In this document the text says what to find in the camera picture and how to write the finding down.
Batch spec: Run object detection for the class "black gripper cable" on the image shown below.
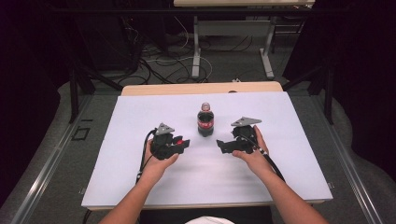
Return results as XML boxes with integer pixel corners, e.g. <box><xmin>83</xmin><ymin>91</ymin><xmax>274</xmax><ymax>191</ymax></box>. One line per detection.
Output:
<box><xmin>135</xmin><ymin>128</ymin><xmax>157</xmax><ymax>185</ymax></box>
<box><xmin>244</xmin><ymin>133</ymin><xmax>287</xmax><ymax>183</ymax></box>

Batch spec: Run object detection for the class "person's left hand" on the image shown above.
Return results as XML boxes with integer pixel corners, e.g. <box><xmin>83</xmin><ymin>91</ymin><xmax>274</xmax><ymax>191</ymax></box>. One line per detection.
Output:
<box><xmin>139</xmin><ymin>138</ymin><xmax>180</xmax><ymax>185</ymax></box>

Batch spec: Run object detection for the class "person's white garment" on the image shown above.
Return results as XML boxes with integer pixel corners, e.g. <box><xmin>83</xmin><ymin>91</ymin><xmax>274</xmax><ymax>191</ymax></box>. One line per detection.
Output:
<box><xmin>184</xmin><ymin>216</ymin><xmax>236</xmax><ymax>224</ymax></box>

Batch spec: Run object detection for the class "wooden table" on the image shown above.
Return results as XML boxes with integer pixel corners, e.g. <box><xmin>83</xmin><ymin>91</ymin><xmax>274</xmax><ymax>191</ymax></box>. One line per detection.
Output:
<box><xmin>88</xmin><ymin>80</ymin><xmax>316</xmax><ymax>211</ymax></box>

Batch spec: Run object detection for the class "black floor cable bundle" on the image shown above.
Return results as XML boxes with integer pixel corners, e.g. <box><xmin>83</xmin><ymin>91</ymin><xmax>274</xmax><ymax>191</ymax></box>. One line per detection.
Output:
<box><xmin>116</xmin><ymin>15</ymin><xmax>255</xmax><ymax>86</ymax></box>

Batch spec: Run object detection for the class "white-legged background desk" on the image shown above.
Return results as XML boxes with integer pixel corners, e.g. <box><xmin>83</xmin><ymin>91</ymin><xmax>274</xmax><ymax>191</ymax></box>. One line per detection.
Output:
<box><xmin>173</xmin><ymin>0</ymin><xmax>316</xmax><ymax>80</ymax></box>

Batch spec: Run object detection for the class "dark cola bottle red label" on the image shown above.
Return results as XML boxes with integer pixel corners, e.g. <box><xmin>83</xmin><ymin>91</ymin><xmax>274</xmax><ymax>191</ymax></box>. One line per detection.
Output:
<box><xmin>196</xmin><ymin>102</ymin><xmax>216</xmax><ymax>138</ymax></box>

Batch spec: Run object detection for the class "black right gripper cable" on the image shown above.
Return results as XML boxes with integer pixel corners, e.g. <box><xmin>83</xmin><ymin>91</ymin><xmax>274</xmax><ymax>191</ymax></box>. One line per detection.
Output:
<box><xmin>244</xmin><ymin>133</ymin><xmax>287</xmax><ymax>183</ymax></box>

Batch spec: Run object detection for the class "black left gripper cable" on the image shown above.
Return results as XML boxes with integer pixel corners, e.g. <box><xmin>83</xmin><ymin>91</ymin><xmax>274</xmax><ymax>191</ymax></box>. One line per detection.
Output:
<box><xmin>135</xmin><ymin>128</ymin><xmax>157</xmax><ymax>185</ymax></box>

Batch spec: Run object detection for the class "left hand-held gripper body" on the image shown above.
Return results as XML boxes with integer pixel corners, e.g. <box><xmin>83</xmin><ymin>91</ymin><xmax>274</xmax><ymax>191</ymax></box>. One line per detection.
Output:
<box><xmin>150</xmin><ymin>122</ymin><xmax>179</xmax><ymax>161</ymax></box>

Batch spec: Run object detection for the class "person's dark lap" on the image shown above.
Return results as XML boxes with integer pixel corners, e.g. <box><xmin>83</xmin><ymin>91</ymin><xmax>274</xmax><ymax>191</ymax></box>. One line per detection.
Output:
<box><xmin>138</xmin><ymin>205</ymin><xmax>276</xmax><ymax>224</ymax></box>

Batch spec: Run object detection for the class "dark curtain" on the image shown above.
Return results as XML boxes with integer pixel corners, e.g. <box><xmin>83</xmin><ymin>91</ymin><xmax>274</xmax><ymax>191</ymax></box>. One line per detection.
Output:
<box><xmin>281</xmin><ymin>0</ymin><xmax>396</xmax><ymax>185</ymax></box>
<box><xmin>0</xmin><ymin>0</ymin><xmax>82</xmax><ymax>208</ymax></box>

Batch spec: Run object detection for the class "metal floor rail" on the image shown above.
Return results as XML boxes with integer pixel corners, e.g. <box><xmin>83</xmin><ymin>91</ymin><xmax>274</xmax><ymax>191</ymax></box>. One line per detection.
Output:
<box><xmin>8</xmin><ymin>93</ymin><xmax>95</xmax><ymax>224</ymax></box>
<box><xmin>306</xmin><ymin>92</ymin><xmax>385</xmax><ymax>224</ymax></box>

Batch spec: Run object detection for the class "black metal stand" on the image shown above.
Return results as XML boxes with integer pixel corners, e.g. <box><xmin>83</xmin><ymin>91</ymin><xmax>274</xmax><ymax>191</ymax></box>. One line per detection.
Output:
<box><xmin>281</xmin><ymin>60</ymin><xmax>336</xmax><ymax>126</ymax></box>
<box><xmin>68</xmin><ymin>60</ymin><xmax>124</xmax><ymax>124</ymax></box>

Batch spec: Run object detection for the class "white floor cable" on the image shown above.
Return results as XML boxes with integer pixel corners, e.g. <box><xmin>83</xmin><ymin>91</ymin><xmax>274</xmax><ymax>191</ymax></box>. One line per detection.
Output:
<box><xmin>145</xmin><ymin>16</ymin><xmax>214</xmax><ymax>83</ymax></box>

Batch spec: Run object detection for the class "person's right hand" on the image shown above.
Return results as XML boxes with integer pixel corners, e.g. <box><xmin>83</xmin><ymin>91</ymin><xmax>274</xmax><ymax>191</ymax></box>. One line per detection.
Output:
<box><xmin>231</xmin><ymin>124</ymin><xmax>277</xmax><ymax>179</ymax></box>

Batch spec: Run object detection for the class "white board sheet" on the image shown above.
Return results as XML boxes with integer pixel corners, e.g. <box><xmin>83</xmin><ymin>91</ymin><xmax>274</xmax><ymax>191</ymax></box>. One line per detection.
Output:
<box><xmin>80</xmin><ymin>91</ymin><xmax>333</xmax><ymax>209</ymax></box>

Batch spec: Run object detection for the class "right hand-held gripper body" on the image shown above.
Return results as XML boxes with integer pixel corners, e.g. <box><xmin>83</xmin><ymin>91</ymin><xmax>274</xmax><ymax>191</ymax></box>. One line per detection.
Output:
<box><xmin>230</xmin><ymin>116</ymin><xmax>262</xmax><ymax>155</ymax></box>

